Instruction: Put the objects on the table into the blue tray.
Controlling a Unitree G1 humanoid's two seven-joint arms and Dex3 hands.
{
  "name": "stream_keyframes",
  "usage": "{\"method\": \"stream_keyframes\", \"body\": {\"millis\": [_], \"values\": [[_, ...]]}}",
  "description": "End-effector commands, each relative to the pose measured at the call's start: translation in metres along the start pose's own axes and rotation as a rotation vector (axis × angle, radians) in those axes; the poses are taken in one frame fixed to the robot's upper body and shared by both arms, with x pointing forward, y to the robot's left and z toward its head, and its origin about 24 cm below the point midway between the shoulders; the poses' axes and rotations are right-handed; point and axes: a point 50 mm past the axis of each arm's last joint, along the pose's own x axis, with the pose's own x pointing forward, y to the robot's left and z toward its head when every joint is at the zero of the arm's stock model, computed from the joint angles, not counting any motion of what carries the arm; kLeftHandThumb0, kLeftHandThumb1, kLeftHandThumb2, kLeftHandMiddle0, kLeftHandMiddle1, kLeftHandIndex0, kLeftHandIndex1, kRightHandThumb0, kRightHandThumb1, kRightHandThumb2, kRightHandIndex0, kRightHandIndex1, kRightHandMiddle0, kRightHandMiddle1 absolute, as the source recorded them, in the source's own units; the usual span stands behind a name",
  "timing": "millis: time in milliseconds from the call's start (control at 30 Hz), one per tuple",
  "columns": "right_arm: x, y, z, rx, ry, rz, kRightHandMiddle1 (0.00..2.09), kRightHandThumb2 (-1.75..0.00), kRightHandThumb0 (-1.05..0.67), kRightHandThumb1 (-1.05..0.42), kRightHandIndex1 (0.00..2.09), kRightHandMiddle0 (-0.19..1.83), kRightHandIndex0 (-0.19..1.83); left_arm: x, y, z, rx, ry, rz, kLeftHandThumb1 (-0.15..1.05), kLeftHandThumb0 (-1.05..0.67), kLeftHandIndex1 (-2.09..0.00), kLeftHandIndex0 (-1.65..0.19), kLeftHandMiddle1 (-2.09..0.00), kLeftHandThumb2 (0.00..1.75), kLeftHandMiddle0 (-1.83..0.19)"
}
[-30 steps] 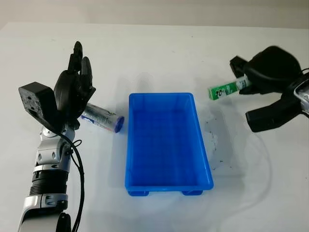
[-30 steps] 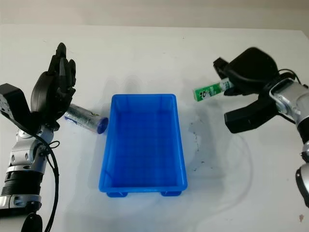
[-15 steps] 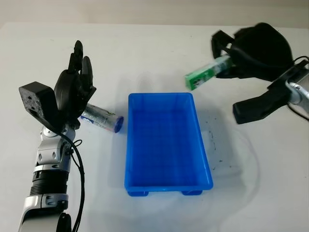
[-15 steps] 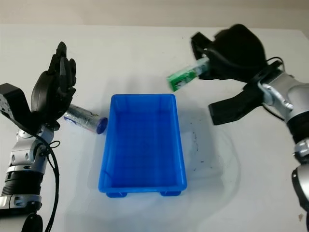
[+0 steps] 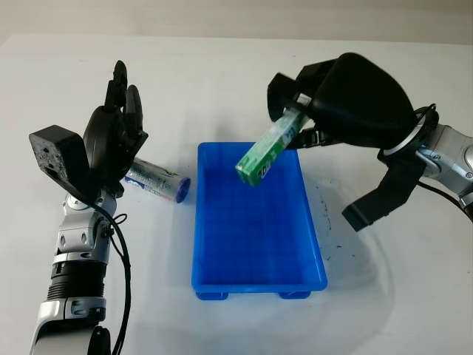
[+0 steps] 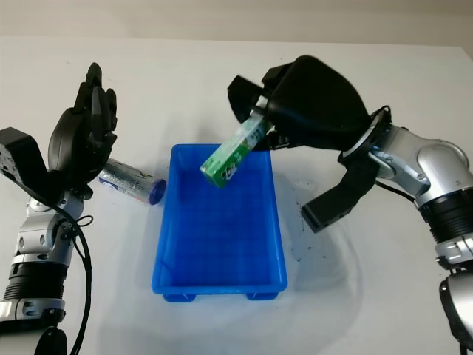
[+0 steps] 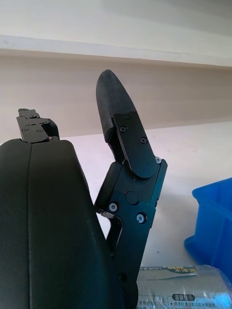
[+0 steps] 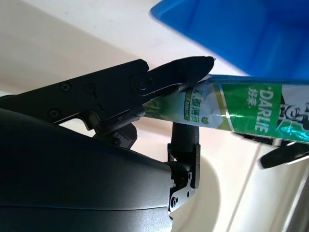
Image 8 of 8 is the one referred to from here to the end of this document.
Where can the green toothpaste box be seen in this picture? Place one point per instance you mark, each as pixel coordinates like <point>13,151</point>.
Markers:
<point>241,106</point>

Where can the blue plastic tray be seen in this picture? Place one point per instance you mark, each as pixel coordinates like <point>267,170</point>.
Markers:
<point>241,36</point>

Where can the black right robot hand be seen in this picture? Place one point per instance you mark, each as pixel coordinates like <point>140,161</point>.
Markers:
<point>60,169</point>

